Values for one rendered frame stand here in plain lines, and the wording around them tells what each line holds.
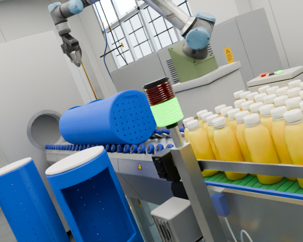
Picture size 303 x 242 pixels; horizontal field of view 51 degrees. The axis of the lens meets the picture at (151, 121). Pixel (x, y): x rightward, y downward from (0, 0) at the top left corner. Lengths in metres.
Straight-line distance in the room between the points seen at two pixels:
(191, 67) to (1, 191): 1.32
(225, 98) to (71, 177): 0.92
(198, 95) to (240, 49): 1.27
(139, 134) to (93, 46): 5.54
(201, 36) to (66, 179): 0.93
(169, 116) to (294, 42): 3.53
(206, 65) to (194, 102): 0.23
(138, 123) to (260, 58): 1.76
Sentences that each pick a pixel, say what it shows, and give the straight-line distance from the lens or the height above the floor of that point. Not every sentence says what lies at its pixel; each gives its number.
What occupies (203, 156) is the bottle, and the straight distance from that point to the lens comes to 1.02.
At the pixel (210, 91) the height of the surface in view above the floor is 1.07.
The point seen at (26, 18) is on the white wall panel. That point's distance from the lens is 6.78.
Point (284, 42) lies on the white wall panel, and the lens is 4.19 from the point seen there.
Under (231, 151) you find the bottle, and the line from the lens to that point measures 0.93.
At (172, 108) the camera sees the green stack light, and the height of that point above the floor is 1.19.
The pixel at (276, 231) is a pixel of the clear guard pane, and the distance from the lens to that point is 0.81.
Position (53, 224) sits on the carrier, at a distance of 2.19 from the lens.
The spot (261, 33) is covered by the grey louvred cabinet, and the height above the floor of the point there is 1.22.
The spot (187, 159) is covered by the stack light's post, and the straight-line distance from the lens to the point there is 0.73.
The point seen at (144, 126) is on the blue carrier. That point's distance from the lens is 1.64.
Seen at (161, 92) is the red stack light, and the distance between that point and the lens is 0.68.
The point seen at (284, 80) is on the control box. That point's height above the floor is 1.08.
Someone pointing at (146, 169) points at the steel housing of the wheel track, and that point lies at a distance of 1.46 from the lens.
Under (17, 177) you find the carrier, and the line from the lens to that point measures 2.07.
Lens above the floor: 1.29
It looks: 9 degrees down
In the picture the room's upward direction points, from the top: 21 degrees counter-clockwise
